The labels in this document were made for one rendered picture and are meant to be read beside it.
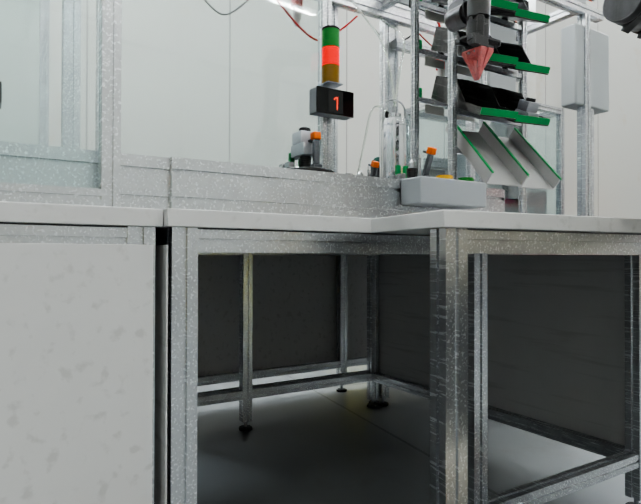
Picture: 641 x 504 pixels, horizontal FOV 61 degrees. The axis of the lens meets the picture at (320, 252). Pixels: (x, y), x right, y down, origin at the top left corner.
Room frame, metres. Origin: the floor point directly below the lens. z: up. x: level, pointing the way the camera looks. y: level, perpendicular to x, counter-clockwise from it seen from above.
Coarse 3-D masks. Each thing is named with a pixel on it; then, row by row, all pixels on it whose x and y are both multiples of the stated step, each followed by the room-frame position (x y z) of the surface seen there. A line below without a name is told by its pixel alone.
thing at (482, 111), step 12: (444, 84) 1.72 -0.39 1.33; (468, 84) 1.81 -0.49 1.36; (480, 84) 1.75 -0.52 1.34; (432, 96) 1.78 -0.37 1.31; (444, 96) 1.72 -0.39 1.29; (468, 96) 1.81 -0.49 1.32; (480, 96) 1.75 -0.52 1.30; (492, 96) 1.69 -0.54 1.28; (468, 108) 1.60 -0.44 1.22; (480, 108) 1.55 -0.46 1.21; (492, 108) 1.56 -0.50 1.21; (504, 108) 1.64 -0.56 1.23
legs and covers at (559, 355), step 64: (192, 256) 0.92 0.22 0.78; (384, 256) 2.79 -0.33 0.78; (512, 256) 2.11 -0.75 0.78; (576, 256) 1.88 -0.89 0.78; (640, 256) 1.66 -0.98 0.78; (192, 320) 0.92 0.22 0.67; (384, 320) 2.79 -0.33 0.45; (512, 320) 2.11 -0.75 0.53; (576, 320) 1.89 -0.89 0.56; (640, 320) 1.66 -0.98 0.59; (192, 384) 0.92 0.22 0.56; (320, 384) 2.65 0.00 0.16; (384, 384) 2.72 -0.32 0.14; (512, 384) 2.11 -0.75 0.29; (576, 384) 1.89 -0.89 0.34; (640, 384) 1.66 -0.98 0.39; (192, 448) 0.92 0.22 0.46; (640, 448) 1.66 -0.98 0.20
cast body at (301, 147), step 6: (300, 132) 1.30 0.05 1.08; (306, 132) 1.31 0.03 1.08; (294, 138) 1.32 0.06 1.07; (300, 138) 1.30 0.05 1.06; (306, 138) 1.31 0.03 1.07; (294, 144) 1.33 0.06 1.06; (300, 144) 1.30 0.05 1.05; (306, 144) 1.29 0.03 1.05; (294, 150) 1.32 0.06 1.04; (300, 150) 1.30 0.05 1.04; (306, 150) 1.29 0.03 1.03; (294, 156) 1.33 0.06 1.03
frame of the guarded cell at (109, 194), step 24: (120, 0) 0.89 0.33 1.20; (120, 24) 0.89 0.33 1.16; (120, 48) 0.89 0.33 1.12; (120, 72) 0.89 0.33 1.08; (120, 96) 0.89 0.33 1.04; (120, 120) 0.89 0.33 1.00; (120, 144) 0.89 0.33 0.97; (120, 168) 0.89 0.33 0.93; (0, 192) 0.81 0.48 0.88; (24, 192) 0.82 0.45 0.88; (48, 192) 0.84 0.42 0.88; (72, 192) 0.85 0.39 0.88; (96, 192) 0.87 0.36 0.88; (120, 192) 0.89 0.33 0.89
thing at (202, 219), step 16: (176, 224) 0.90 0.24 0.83; (192, 224) 0.91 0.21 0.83; (208, 224) 0.93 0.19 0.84; (224, 224) 0.94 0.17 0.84; (240, 224) 0.96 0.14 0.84; (256, 224) 0.97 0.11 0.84; (272, 224) 0.99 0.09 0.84; (288, 224) 1.01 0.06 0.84; (304, 224) 1.02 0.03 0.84; (320, 224) 1.04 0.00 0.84; (336, 224) 1.06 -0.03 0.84; (352, 224) 1.08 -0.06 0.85; (368, 224) 1.10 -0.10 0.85
